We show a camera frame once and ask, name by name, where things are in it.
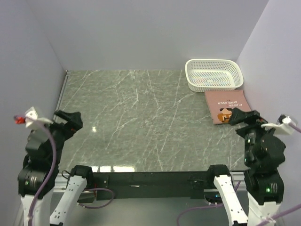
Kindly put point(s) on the pink graphic t-shirt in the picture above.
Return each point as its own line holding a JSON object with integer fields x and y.
{"x": 222, "y": 103}

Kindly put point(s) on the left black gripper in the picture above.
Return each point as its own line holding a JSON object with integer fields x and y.
{"x": 74, "y": 120}

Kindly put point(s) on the white plastic basket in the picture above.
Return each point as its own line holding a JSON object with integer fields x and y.
{"x": 213, "y": 75}

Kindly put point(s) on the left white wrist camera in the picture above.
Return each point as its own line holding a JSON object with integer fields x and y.
{"x": 33, "y": 119}

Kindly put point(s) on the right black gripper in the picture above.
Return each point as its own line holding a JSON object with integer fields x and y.
{"x": 238, "y": 115}

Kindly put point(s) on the black base crossbar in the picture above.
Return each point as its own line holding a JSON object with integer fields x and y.
{"x": 129, "y": 185}

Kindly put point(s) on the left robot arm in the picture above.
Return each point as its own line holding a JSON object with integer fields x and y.
{"x": 36, "y": 180}

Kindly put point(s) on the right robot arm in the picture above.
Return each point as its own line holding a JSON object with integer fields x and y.
{"x": 265, "y": 190}

